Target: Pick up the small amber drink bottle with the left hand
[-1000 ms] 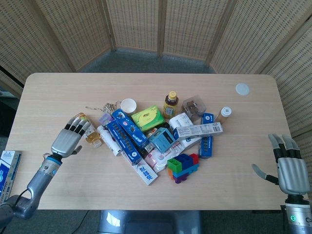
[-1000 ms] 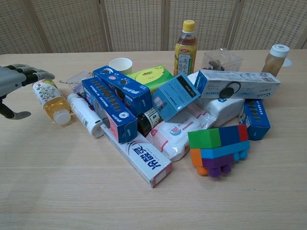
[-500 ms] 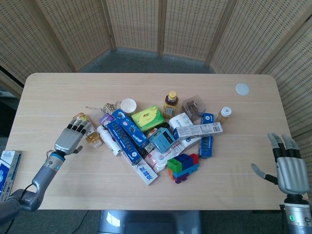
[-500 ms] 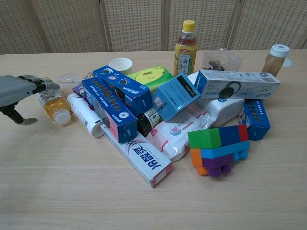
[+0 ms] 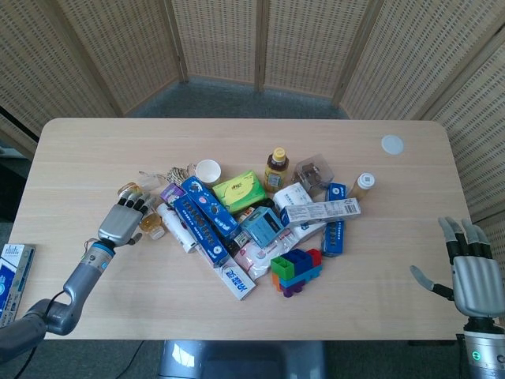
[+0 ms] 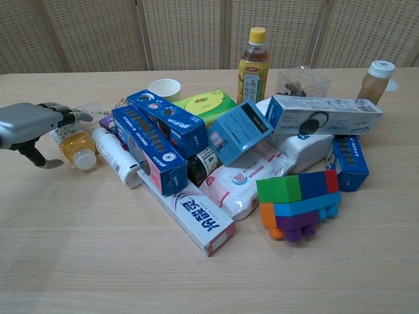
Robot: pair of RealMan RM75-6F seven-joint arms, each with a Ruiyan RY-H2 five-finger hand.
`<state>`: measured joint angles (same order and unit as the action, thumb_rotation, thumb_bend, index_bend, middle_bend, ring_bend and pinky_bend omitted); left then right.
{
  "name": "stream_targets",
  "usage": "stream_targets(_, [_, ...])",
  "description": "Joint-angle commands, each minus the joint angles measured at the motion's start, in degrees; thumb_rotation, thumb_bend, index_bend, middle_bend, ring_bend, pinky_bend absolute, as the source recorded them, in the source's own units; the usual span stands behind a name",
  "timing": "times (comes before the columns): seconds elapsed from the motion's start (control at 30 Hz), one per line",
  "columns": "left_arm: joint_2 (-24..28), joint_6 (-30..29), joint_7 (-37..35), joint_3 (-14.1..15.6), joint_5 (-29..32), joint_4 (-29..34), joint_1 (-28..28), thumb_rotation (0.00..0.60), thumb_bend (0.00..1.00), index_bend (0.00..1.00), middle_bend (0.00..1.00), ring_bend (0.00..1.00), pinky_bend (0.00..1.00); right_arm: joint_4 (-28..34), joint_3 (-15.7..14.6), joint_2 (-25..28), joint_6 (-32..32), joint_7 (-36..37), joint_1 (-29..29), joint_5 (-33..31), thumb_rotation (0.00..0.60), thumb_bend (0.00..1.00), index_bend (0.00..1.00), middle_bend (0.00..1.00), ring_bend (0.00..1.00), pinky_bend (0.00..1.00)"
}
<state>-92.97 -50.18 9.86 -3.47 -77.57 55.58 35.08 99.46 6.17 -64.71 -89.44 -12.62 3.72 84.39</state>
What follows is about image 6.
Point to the long blue cookie box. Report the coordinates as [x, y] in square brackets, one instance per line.
[147, 147]

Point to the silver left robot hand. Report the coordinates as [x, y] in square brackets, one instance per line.
[29, 122]

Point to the yellow cap tea bottle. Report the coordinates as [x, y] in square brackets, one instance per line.
[253, 75]

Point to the brown bottle white cap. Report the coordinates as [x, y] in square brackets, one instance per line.
[373, 85]

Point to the white paper cup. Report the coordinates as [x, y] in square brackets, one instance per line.
[165, 90]

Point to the white pink toothpaste box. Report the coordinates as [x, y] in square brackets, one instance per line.
[193, 212]

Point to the clear plastic cube box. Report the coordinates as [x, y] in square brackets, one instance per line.
[304, 81]

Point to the dark labelled can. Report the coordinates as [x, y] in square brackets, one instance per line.
[201, 167]

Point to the colourful building block toy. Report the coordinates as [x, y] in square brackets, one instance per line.
[294, 202]

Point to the green tissue pack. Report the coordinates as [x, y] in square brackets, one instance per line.
[209, 106]

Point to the blue cookie box pink print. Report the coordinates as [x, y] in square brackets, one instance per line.
[170, 121]

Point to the yellow drink bottle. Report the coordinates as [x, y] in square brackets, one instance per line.
[77, 145]

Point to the small purple box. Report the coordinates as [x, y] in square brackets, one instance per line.
[106, 122]

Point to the pink wet wipes pack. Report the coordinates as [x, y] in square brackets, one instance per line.
[242, 183]

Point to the small blue cookie box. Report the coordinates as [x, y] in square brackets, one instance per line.
[352, 163]

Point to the light blue carton box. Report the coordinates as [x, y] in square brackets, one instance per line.
[239, 134]

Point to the white cylindrical bottle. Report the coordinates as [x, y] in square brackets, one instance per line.
[114, 157]

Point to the white grey toothpaste box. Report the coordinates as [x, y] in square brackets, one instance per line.
[327, 117]

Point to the white tissue pack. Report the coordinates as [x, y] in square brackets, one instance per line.
[304, 150]

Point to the woven bamboo folding screen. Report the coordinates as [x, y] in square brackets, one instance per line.
[98, 32]

